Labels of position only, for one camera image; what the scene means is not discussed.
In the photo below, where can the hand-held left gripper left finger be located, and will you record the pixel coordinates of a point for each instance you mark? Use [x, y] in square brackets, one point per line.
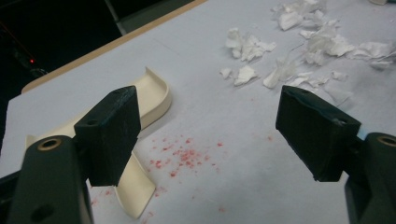
[109, 140]

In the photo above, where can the cream plastic dustpan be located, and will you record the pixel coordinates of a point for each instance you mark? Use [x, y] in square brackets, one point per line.
[153, 93]

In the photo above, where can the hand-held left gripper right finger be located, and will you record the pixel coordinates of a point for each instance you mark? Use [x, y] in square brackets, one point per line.
[314, 137]

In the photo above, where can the dark stand with red light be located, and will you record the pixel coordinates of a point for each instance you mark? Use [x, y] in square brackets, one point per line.
[31, 61]

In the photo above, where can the pile of white paper scraps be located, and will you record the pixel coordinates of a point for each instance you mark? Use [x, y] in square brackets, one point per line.
[250, 46]

